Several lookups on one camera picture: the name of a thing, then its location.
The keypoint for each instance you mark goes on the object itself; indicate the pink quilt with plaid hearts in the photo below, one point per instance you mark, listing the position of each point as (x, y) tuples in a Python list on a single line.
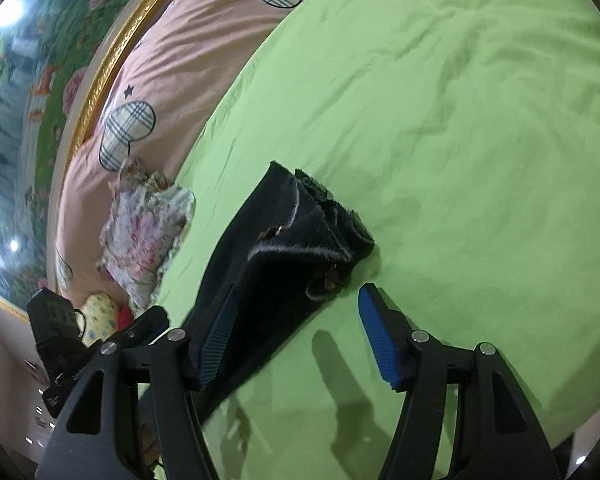
[(180, 85)]

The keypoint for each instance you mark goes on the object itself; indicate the yellow patterned cloth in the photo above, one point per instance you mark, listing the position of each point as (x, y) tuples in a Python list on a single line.
[(99, 317)]

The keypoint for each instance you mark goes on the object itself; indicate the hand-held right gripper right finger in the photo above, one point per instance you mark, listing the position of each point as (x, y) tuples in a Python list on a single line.
[(377, 332)]

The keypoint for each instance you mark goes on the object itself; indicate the floral cloth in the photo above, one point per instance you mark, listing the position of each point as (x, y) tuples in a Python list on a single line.
[(142, 230)]

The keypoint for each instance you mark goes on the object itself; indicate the green bed sheet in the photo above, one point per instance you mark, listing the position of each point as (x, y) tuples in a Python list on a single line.
[(430, 160)]

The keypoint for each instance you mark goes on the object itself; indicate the gold framed landscape painting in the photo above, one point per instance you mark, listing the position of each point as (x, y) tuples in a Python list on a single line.
[(45, 125)]

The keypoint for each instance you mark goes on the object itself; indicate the red cloth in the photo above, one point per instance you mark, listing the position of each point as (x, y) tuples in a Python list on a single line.
[(124, 316)]

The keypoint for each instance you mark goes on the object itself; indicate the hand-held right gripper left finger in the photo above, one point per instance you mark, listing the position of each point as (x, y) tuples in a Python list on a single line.
[(217, 340)]

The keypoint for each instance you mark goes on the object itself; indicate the dark denim pants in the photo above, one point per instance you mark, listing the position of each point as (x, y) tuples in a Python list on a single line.
[(275, 270)]

